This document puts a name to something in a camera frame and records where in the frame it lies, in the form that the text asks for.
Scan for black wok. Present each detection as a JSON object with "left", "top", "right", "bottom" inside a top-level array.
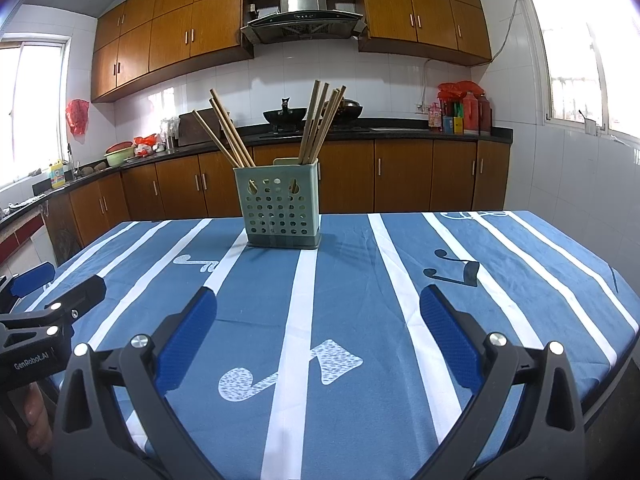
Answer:
[{"left": 262, "top": 95, "right": 307, "bottom": 126}]

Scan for small kitchen window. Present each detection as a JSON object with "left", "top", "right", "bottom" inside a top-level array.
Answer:
[{"left": 0, "top": 32, "right": 71, "bottom": 192}]

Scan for blue white striped tablecloth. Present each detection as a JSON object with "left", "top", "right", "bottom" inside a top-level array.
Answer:
[{"left": 20, "top": 209, "right": 640, "bottom": 480}]

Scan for large kitchen window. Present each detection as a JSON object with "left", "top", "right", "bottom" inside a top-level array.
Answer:
[{"left": 509, "top": 0, "right": 640, "bottom": 154}]

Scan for dark red thermos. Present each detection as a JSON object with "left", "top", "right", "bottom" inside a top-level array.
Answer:
[{"left": 477, "top": 93, "right": 494, "bottom": 135}]

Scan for black kitchen countertop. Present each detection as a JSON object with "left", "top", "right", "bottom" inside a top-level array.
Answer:
[{"left": 0, "top": 118, "right": 515, "bottom": 232}]

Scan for green perforated chopstick holder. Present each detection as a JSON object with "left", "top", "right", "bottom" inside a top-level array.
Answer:
[{"left": 233, "top": 158, "right": 322, "bottom": 250}]

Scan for dark wooden cutting board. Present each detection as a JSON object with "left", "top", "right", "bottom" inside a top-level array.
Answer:
[{"left": 178, "top": 108, "right": 224, "bottom": 147}]

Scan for person's left hand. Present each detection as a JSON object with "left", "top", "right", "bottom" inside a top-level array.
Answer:
[{"left": 22, "top": 382, "right": 56, "bottom": 456}]

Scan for wooden upper wall cabinets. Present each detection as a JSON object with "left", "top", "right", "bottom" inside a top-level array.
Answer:
[{"left": 91, "top": 0, "right": 494, "bottom": 104}]

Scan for bright red thermos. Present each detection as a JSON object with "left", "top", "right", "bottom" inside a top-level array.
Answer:
[{"left": 462, "top": 90, "right": 481, "bottom": 135}]

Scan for gas stove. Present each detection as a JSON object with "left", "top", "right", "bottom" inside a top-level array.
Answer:
[{"left": 257, "top": 126, "right": 374, "bottom": 141}]

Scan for red bag with food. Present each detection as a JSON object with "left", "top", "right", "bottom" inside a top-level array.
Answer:
[{"left": 132, "top": 134, "right": 159, "bottom": 157}]

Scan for wooden lower kitchen cabinets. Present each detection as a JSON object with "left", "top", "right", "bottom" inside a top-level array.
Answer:
[{"left": 47, "top": 138, "right": 512, "bottom": 262}]

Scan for hanging red plastic bag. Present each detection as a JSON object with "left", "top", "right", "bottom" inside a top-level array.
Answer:
[{"left": 66, "top": 98, "right": 91, "bottom": 136}]

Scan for green basin with red lid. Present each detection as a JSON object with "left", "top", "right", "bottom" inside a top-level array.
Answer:
[{"left": 103, "top": 142, "right": 136, "bottom": 169}]

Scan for wok with lid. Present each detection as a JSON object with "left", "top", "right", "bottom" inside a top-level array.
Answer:
[{"left": 322, "top": 98, "right": 364, "bottom": 122}]

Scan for yellow detergent bottle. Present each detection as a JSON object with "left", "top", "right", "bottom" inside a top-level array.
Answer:
[{"left": 48, "top": 158, "right": 68, "bottom": 190}]

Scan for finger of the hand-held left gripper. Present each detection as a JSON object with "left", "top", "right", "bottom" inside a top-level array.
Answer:
[
  {"left": 0, "top": 273, "right": 108, "bottom": 343},
  {"left": 0, "top": 261, "right": 55, "bottom": 306}
]

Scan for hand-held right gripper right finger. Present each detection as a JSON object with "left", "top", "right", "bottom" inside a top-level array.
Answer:
[{"left": 414, "top": 283, "right": 589, "bottom": 480}]

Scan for red bag over bottles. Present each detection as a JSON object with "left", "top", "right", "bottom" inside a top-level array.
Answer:
[{"left": 437, "top": 79, "right": 487, "bottom": 104}]

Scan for white wall cable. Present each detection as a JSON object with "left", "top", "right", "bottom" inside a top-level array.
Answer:
[{"left": 492, "top": 0, "right": 524, "bottom": 62}]

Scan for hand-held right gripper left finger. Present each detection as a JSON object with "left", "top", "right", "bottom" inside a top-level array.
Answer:
[{"left": 50, "top": 285, "right": 226, "bottom": 480}]

